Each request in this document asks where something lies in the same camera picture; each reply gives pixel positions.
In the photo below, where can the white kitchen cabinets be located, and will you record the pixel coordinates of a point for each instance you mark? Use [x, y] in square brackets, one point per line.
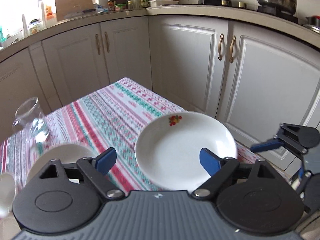
[249, 78]

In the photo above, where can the striped patterned tablecloth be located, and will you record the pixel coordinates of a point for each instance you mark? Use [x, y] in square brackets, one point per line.
[110, 117]

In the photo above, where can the clear glass mug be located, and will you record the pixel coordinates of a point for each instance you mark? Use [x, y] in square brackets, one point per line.
[29, 116]

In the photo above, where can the dark soy sauce bottle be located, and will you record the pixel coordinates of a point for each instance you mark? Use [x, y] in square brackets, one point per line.
[111, 5]

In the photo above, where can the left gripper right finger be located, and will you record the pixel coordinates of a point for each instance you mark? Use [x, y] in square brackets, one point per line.
[221, 171]

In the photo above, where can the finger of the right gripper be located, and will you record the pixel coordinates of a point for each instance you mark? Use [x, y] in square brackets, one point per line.
[269, 145]

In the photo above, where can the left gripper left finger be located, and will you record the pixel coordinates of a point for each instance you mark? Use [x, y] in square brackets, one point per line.
[94, 171]

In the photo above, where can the white plate fruit print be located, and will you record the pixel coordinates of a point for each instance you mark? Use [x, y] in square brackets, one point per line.
[168, 149]
[67, 153]

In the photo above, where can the white bowl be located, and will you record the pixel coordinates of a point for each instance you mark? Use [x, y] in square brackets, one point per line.
[8, 190]

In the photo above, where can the cardboard box on counter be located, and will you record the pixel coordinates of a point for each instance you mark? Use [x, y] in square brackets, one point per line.
[72, 8]

